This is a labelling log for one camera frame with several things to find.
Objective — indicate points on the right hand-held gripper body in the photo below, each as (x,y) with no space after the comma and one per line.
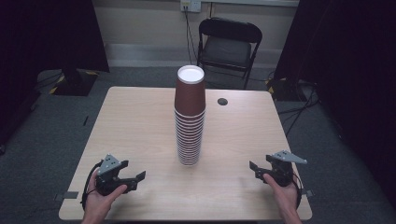
(281,172)

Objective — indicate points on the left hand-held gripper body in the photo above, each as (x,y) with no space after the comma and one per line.
(106,182)

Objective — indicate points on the stack of brown paper cups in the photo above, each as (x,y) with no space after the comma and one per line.
(190,140)

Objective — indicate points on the person's left hand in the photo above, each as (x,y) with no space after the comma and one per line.
(98,203)

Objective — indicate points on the person's right hand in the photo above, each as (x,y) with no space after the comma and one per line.
(286,197)

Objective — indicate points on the grey tape strip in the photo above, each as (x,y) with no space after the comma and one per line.
(70,195)
(308,193)

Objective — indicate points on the black pen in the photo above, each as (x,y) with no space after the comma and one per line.
(85,120)

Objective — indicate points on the black table grommet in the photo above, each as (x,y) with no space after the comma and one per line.
(222,101)

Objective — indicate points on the black stand base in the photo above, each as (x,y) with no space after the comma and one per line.
(281,90)
(74,82)

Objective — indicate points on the black folding chair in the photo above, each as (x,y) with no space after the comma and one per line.
(229,46)

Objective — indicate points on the dark curtain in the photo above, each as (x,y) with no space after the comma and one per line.
(46,34)
(351,62)

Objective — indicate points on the white wall trunking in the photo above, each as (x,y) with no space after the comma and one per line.
(249,2)

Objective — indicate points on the white wall socket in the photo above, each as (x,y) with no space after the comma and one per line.
(190,5)

